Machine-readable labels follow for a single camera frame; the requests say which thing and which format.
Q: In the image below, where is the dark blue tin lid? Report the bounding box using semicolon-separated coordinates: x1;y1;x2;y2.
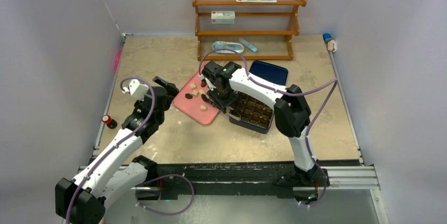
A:
249;60;288;85

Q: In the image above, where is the white green small box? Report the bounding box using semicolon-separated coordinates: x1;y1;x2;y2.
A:
210;11;236;24

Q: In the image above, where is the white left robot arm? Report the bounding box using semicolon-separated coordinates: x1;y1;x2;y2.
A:
55;76;179;223

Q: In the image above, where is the blue white corner device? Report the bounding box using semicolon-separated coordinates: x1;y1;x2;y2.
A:
322;33;337;53

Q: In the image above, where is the light blue oval package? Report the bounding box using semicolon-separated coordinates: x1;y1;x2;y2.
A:
211;41;245;54

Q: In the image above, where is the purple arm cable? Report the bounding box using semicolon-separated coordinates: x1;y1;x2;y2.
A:
65;76;194;224
198;48;338;208

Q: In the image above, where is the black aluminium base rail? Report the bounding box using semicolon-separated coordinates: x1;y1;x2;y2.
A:
71;161;380;202

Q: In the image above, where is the red black button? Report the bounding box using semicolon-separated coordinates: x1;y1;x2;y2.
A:
101;114;118;129

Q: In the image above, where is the pink plastic tray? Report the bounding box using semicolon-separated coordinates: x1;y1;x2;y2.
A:
172;71;220;125

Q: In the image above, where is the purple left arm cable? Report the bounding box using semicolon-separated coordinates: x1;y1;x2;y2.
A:
65;76;194;224

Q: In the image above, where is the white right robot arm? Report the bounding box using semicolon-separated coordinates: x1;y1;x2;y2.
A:
199;61;317;186

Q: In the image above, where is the wooden shelf rack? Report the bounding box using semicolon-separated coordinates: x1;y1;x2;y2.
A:
192;0;308;61

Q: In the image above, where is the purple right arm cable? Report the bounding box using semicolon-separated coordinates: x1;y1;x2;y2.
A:
198;48;338;208

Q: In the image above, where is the light blue small tube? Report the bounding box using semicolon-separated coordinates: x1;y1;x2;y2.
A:
239;38;258;53

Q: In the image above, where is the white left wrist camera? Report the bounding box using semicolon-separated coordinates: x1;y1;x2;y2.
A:
120;79;149;101

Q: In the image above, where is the blue chocolate tin box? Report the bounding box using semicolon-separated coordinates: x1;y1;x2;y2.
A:
229;92;274;134

